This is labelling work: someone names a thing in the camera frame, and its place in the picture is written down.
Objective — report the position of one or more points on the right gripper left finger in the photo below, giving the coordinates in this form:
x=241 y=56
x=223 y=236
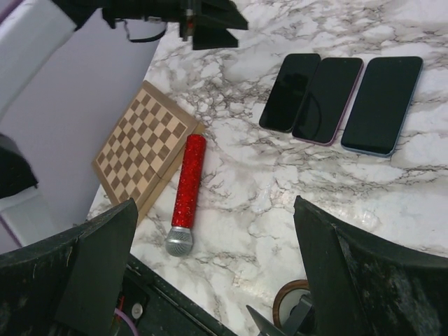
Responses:
x=68 y=284

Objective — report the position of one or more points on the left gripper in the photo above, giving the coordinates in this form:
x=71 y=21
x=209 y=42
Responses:
x=217 y=14

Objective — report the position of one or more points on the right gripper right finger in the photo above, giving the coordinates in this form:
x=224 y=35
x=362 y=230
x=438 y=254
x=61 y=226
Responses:
x=362 y=284

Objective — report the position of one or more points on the black phone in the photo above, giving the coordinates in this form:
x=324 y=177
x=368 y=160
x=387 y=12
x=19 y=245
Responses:
x=288 y=91

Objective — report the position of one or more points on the purple-edged phone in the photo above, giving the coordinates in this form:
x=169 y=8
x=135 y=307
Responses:
x=327 y=99

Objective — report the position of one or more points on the blue-edged phone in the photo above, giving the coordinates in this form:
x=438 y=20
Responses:
x=381 y=104

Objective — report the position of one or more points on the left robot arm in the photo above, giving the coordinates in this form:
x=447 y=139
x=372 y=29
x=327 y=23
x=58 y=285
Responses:
x=68 y=69

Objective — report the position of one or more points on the round stand front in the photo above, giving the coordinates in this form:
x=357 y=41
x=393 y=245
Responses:
x=292 y=312

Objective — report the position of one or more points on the red glitter microphone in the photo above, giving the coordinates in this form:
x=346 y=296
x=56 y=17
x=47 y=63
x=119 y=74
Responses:
x=179 y=241

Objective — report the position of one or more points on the wooden chessboard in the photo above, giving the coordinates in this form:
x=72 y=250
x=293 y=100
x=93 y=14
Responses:
x=144 y=149

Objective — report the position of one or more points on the black base frame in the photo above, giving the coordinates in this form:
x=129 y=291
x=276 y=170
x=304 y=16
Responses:
x=157 y=308

